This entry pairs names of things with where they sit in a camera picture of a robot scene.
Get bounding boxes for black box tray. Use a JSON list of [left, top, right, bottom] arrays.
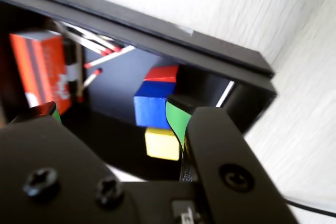
[[0, 0, 278, 183]]

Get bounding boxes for black power cable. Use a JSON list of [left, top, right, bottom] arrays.
[[285, 199, 336, 216]]

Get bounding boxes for red matchbox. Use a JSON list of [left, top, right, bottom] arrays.
[[9, 30, 73, 113]]

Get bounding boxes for plain white stick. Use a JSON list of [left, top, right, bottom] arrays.
[[216, 80, 236, 108]]

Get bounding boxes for red-tipped match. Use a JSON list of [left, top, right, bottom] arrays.
[[77, 68, 103, 103], [55, 22, 124, 53], [83, 45, 136, 69]]

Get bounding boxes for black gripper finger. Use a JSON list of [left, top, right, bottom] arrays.
[[164, 94, 300, 224], [0, 101, 148, 224]]

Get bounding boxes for blue wooden cube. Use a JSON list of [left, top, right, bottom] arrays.
[[133, 81, 176, 130]]

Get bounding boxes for yellow wooden cube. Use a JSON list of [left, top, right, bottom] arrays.
[[144, 126, 180, 161]]

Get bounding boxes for red wooden cube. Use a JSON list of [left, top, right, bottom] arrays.
[[143, 65, 179, 84]]

